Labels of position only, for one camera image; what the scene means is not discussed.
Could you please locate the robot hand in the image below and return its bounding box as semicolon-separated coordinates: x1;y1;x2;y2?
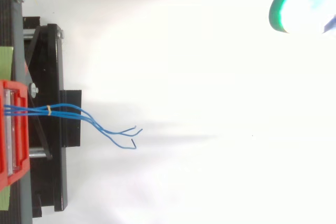
268;0;336;36

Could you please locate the black stand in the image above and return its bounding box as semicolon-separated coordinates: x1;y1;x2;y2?
0;0;82;224

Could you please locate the red bin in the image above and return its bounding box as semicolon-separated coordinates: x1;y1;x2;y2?
0;79;30;192

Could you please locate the blue cable bundle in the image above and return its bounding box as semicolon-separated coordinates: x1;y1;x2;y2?
3;103;143;150

